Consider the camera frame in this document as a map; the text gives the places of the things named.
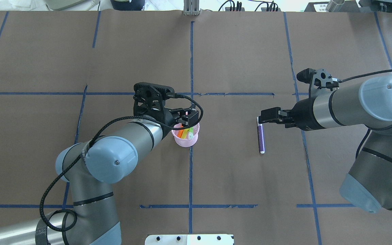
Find pink mesh pen holder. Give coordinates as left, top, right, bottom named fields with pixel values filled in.
left=171, top=124, right=199, bottom=147

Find aluminium frame post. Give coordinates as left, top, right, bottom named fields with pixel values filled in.
left=183, top=0, right=200, bottom=16

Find purple highlighter pen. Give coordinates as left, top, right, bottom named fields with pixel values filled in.
left=257, top=116, right=265, bottom=154

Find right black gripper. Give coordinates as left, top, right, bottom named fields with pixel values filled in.
left=259, top=99, right=315, bottom=131

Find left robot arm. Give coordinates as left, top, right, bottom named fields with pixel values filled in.
left=0, top=82, right=203, bottom=245

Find white camera post base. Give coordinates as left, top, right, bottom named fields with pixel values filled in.
left=145, top=234, right=235, bottom=245

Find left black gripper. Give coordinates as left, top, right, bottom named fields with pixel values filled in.
left=133, top=83, right=200, bottom=131

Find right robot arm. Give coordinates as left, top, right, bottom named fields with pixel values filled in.
left=257, top=70, right=392, bottom=213

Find metal cup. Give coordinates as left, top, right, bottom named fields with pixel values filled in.
left=326, top=0, right=345, bottom=12

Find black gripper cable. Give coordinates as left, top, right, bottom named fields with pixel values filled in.
left=39, top=94, right=205, bottom=232

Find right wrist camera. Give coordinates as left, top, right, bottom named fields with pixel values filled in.
left=296, top=68, right=339, bottom=91

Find green highlighter pen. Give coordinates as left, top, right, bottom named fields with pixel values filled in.
left=187, top=127, right=194, bottom=139

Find dark pot with lid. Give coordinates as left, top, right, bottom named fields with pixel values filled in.
left=110, top=0, right=146, bottom=11

